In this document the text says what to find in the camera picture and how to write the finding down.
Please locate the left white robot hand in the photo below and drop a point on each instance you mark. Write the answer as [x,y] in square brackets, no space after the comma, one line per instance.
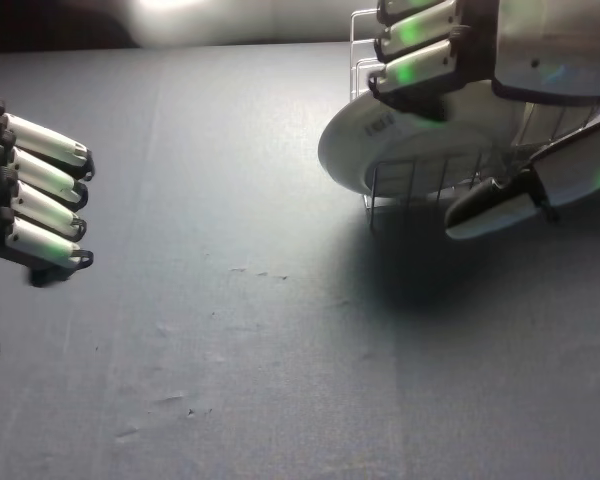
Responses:
[35,170]

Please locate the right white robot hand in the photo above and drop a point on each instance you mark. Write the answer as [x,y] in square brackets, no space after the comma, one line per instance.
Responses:
[555,45]

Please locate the grey tablecloth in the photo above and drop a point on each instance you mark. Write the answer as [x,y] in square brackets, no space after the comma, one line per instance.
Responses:
[280,350]

